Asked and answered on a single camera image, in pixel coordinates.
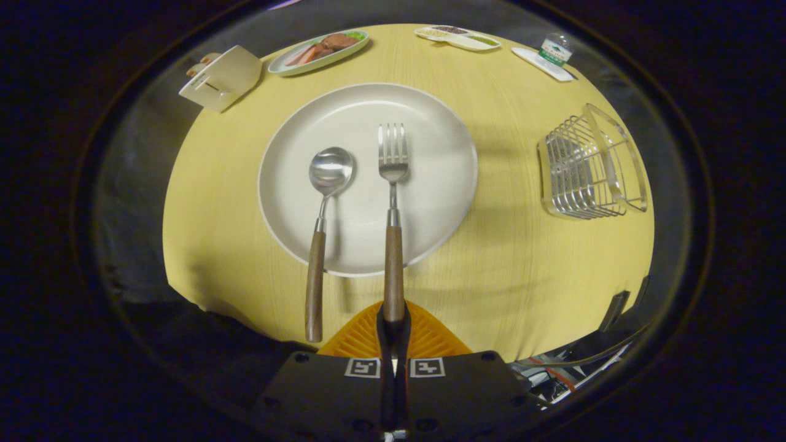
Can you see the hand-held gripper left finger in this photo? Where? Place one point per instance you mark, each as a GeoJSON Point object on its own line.
{"type": "Point", "coordinates": [324, 393]}

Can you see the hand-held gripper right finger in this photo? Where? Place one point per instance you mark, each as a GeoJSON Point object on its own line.
{"type": "Point", "coordinates": [466, 393]}

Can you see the large white round plate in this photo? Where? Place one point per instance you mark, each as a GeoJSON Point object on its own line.
{"type": "Point", "coordinates": [430, 202]}

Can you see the cream plastic holder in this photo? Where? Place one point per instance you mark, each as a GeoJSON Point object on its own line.
{"type": "Point", "coordinates": [224, 77]}

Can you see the small white rectangular tray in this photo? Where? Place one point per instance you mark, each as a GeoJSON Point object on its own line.
{"type": "Point", "coordinates": [546, 66]}

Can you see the oval plate of food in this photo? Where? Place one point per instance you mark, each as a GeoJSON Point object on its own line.
{"type": "Point", "coordinates": [319, 51]}

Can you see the small plastic water bottle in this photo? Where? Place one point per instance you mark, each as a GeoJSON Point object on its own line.
{"type": "Point", "coordinates": [555, 51]}

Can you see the divided white condiment dish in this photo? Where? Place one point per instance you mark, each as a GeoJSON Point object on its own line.
{"type": "Point", "coordinates": [457, 38]}

